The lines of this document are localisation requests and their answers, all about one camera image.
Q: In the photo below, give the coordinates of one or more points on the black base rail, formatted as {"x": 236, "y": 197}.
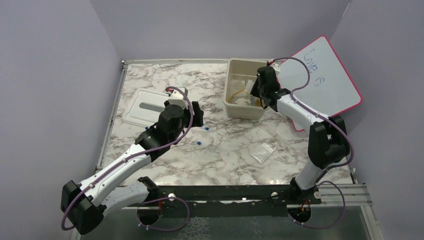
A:
{"x": 214, "y": 201}

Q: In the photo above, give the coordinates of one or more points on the beige plastic storage bin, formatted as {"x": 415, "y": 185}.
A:
{"x": 241, "y": 74}

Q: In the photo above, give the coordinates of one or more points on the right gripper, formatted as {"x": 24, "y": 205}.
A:
{"x": 254, "y": 91}

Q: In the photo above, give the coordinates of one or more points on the small clear zip bag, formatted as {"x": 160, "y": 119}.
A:
{"x": 248, "y": 87}

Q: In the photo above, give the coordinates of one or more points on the amber rubber tubing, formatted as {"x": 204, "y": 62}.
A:
{"x": 236, "y": 97}

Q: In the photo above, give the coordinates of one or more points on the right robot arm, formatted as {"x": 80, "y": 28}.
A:
{"x": 328, "y": 143}

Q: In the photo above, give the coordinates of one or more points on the white bin lid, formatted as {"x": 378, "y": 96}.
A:
{"x": 144, "y": 107}

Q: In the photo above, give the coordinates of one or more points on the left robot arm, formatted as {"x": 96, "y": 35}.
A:
{"x": 85, "y": 204}

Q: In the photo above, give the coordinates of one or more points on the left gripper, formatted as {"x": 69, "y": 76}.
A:
{"x": 197, "y": 118}

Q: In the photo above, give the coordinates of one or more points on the pink framed whiteboard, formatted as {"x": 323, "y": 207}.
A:
{"x": 323, "y": 82}

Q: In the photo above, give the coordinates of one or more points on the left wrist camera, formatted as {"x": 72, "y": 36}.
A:
{"x": 176, "y": 98}

